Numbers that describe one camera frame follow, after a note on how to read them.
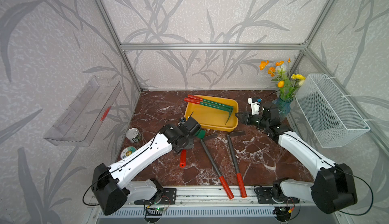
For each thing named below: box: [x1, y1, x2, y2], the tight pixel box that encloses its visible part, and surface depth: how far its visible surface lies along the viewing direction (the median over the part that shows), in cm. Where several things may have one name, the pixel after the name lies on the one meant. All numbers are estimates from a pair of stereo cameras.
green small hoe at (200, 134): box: [179, 129, 207, 168], surface depth 64 cm
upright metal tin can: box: [125, 127, 142, 144], surface depth 92 cm
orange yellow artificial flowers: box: [259, 57, 306, 103], surface depth 91 cm
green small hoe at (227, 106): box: [187, 94, 235, 111], surface depth 108 cm
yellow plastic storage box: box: [184, 94, 239, 132], surface depth 106 cm
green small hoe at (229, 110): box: [184, 97, 232, 125], surface depth 107 cm
